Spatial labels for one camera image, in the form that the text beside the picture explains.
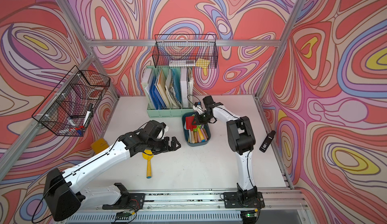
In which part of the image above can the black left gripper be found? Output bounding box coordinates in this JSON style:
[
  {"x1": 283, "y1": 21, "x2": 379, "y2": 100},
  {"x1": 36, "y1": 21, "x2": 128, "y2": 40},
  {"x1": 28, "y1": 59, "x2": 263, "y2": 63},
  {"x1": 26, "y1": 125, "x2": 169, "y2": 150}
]
[{"x1": 146, "y1": 135, "x2": 182, "y2": 155}]

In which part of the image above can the red shovel wooden handle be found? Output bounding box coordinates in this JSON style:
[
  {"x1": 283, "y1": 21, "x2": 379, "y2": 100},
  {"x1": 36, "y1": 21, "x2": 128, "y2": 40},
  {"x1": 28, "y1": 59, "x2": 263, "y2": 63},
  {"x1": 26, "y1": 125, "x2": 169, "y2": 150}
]
[{"x1": 185, "y1": 116, "x2": 196, "y2": 143}]

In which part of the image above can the green shovel wooden handle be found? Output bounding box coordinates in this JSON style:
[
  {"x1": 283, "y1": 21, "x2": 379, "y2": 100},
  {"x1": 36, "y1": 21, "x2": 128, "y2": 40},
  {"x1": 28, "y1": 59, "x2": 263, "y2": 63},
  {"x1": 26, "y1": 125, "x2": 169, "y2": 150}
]
[{"x1": 193, "y1": 131, "x2": 199, "y2": 143}]

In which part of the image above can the dark teal storage box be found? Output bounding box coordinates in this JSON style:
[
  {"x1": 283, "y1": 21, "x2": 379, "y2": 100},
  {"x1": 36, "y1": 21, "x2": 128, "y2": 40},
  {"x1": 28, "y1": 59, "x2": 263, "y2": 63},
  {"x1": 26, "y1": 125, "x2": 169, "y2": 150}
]
[{"x1": 181, "y1": 112, "x2": 211, "y2": 146}]

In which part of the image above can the yellow shovel blue handle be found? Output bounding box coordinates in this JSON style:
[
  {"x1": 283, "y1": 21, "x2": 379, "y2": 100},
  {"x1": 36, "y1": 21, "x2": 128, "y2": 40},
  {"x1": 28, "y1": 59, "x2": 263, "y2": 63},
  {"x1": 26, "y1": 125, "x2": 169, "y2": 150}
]
[{"x1": 142, "y1": 149, "x2": 154, "y2": 179}]

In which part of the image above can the green shovel yellow handle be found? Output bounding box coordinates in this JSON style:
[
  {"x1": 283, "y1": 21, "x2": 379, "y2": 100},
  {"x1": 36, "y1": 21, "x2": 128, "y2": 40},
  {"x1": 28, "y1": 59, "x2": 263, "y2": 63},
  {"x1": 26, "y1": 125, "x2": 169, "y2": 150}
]
[{"x1": 196, "y1": 126, "x2": 206, "y2": 142}]

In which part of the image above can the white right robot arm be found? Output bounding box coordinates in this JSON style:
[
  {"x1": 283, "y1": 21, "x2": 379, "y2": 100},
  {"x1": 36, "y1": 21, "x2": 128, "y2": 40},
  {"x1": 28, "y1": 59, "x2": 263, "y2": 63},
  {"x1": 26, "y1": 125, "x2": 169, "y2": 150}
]
[{"x1": 192, "y1": 96, "x2": 257, "y2": 193}]

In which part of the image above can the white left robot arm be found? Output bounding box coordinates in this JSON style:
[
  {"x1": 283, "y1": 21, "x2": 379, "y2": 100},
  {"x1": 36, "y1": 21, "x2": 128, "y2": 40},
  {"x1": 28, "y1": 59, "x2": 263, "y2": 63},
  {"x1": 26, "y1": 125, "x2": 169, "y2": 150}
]
[{"x1": 42, "y1": 120, "x2": 181, "y2": 222}]

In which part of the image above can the mint green file organizer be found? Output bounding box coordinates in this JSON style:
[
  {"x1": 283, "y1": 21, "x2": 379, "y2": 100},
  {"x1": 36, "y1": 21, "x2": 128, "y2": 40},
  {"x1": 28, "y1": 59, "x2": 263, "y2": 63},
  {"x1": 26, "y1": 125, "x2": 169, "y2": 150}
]
[{"x1": 141, "y1": 66, "x2": 193, "y2": 118}]

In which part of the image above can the yellow sponge in basket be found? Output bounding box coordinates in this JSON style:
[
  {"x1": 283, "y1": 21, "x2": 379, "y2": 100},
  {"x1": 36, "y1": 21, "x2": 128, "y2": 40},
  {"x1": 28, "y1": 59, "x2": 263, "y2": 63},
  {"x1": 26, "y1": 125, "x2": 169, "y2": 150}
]
[{"x1": 195, "y1": 58, "x2": 211, "y2": 68}]

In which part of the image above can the black stapler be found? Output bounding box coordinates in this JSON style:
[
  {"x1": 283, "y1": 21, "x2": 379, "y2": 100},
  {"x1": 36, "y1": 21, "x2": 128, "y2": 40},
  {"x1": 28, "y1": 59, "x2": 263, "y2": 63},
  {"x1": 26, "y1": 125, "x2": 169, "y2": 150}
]
[{"x1": 259, "y1": 130, "x2": 276, "y2": 152}]

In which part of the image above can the yellow sticky note block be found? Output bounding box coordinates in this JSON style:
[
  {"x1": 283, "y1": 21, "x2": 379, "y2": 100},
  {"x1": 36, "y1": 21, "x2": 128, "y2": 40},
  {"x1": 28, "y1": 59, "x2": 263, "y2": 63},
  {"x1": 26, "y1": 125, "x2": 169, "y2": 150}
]
[{"x1": 91, "y1": 138, "x2": 109, "y2": 154}]

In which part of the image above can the black marker pen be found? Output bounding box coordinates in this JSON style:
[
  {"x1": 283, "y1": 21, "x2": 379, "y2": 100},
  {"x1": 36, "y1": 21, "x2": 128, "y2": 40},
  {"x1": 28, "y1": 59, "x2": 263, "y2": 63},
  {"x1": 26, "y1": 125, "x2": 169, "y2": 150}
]
[{"x1": 83, "y1": 103, "x2": 93, "y2": 128}]

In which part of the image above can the black wire basket back wall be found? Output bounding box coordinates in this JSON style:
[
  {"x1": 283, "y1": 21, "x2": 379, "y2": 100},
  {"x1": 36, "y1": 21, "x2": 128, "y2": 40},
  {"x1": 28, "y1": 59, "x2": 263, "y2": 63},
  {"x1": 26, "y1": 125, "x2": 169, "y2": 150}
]
[{"x1": 152, "y1": 33, "x2": 219, "y2": 68}]

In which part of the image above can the black wire basket wall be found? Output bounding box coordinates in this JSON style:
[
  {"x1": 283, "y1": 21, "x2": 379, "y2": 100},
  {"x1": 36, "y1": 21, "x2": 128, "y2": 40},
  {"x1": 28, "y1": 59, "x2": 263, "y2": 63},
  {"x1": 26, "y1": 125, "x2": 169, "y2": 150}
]
[
  {"x1": 152, "y1": 33, "x2": 219, "y2": 68},
  {"x1": 32, "y1": 66, "x2": 110, "y2": 137}
]

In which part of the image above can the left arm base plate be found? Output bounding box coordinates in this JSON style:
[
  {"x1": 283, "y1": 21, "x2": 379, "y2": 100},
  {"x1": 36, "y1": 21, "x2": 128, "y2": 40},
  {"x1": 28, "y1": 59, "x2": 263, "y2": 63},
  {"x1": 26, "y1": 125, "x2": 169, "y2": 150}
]
[{"x1": 102, "y1": 193, "x2": 146, "y2": 211}]

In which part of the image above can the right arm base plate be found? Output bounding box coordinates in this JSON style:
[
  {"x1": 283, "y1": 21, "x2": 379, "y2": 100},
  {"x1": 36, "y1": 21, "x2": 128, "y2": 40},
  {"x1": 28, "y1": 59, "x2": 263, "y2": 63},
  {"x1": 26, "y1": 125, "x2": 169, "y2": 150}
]
[{"x1": 222, "y1": 192, "x2": 266, "y2": 209}]

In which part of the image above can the black wire basket left wall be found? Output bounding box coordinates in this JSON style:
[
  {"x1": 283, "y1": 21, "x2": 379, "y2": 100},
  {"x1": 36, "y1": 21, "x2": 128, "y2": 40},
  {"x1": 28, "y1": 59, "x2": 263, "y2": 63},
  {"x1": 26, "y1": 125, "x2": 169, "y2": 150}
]
[{"x1": 32, "y1": 66, "x2": 110, "y2": 137}]

